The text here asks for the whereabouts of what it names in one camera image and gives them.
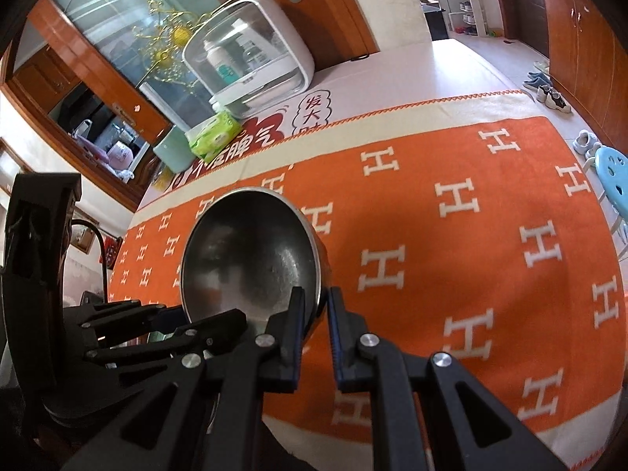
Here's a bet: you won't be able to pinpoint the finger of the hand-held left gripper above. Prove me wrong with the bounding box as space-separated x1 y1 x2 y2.
78 301 190 331
86 308 247 364

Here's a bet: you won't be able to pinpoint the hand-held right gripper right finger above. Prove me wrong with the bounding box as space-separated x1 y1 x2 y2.
328 287 570 471

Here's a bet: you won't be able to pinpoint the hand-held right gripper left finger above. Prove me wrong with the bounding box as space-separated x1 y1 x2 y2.
61 285 306 471

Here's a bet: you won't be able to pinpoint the orange steel bowl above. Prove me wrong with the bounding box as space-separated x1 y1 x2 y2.
179 187 330 349

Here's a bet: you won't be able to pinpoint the red basket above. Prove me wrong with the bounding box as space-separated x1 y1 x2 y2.
100 238 121 268

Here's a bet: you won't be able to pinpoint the person's dark clothing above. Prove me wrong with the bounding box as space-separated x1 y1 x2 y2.
260 422 344 471

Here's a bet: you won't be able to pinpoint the pink white rice cooker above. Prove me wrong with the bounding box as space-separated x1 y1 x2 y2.
105 140 134 170

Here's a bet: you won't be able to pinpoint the orange patterned tablecloth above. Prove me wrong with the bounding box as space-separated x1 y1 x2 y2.
107 89 628 469

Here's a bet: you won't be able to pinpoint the light green canister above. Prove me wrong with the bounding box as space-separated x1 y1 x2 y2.
153 125 197 173

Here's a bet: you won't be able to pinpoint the green tissue pack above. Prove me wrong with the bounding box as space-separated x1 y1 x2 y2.
186 110 242 158

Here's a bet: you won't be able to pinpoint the white sterilizer cabinet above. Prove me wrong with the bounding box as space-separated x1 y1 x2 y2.
183 0 316 119

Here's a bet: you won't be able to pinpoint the white bottle with teal label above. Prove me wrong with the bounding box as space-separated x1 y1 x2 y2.
203 39 236 86

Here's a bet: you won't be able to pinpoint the clear bottle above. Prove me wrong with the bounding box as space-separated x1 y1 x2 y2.
240 34 266 69

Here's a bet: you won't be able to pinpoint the pale blue baby shoes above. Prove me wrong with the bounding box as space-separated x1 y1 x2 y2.
571 130 602 160

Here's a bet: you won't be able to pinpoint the black white sneaker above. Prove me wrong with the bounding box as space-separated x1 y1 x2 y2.
537 86 572 113

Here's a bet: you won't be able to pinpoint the blue plastic stool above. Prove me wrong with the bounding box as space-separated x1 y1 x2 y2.
586 146 628 251

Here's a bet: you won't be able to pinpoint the wooden sliding glass door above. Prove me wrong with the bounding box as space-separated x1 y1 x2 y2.
0 0 381 212

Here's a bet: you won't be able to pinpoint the shoe rack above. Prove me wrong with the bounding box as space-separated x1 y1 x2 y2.
449 0 479 35

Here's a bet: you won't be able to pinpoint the wooden storage cabinet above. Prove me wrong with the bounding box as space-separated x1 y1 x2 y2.
537 0 628 158

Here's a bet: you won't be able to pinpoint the black cable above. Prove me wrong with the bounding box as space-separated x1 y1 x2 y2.
71 220 110 305

